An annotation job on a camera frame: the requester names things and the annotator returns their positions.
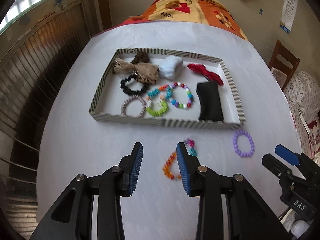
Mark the pink teal flower bead bracelet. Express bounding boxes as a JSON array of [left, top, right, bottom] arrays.
[[184, 138, 198, 157]]

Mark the orange bead bracelet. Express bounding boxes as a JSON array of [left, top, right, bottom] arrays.
[[162, 151, 182, 181]]

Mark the pink white braided hair tie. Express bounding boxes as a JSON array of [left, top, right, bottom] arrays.
[[120, 94, 148, 119]]

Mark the black fabric headband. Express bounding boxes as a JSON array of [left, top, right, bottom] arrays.
[[196, 81, 224, 122]]

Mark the turquoise flower bead bracelet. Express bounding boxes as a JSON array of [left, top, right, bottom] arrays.
[[145, 84, 175, 118]]

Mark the multicolour round bead bracelet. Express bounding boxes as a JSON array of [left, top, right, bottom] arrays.
[[169, 81, 195, 110]]

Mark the black scrunchie hair tie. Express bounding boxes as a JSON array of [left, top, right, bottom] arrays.
[[120, 74, 150, 96]]

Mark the leopard print bow hair tie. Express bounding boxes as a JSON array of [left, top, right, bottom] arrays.
[[112, 57, 160, 85]]

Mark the red satin bow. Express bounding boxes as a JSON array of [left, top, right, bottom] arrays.
[[187, 63, 224, 86]]

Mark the white fluffy scrunchie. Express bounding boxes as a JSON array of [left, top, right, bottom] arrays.
[[159, 55, 183, 80]]

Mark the dark brown scrunchie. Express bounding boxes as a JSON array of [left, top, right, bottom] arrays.
[[131, 50, 150, 64]]

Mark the white table cover cloth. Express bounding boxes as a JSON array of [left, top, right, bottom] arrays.
[[36, 22, 301, 239]]

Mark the floral bedding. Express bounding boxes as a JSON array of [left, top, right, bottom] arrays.
[[284, 71, 319, 159]]

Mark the striped black white box tray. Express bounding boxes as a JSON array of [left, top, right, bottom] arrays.
[[89, 48, 246, 129]]

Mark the wooden chair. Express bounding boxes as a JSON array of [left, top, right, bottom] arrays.
[[268, 40, 300, 90]]

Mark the orange patterned love blanket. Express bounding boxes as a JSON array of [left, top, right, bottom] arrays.
[[120, 0, 249, 41]]

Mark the purple bead bracelet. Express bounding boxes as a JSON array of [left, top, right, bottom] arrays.
[[232, 129, 256, 158]]

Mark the wall calendar poster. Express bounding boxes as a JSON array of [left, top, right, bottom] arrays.
[[280, 0, 298, 34]]

